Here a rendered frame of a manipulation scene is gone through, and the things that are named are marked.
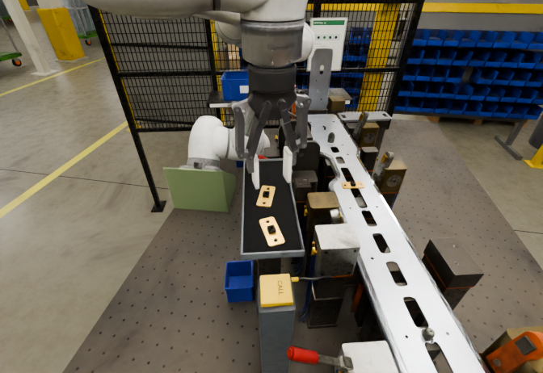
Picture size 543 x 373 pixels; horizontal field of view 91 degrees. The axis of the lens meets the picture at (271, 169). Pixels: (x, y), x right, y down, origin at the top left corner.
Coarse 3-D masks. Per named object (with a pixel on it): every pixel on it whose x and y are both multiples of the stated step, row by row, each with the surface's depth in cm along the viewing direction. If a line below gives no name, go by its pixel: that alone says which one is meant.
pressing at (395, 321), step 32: (320, 128) 141; (352, 160) 117; (352, 224) 86; (384, 224) 86; (384, 256) 77; (416, 256) 77; (384, 288) 69; (416, 288) 69; (384, 320) 62; (448, 320) 62; (416, 352) 57; (448, 352) 57
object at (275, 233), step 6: (264, 222) 65; (270, 222) 65; (264, 228) 63; (270, 228) 63; (276, 228) 63; (264, 234) 62; (270, 234) 62; (276, 234) 62; (270, 240) 61; (282, 240) 61
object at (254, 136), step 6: (264, 108) 43; (270, 108) 43; (264, 114) 44; (258, 120) 45; (264, 120) 44; (252, 126) 47; (258, 126) 45; (264, 126) 45; (252, 132) 47; (258, 132) 46; (252, 138) 47; (258, 138) 47; (246, 144) 49; (252, 144) 47; (258, 144) 47; (252, 150) 48; (252, 156) 48
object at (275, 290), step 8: (264, 280) 53; (272, 280) 53; (280, 280) 53; (288, 280) 53; (264, 288) 52; (272, 288) 52; (280, 288) 52; (288, 288) 52; (264, 296) 50; (272, 296) 50; (280, 296) 50; (288, 296) 50; (264, 304) 49; (272, 304) 49; (280, 304) 50; (288, 304) 50
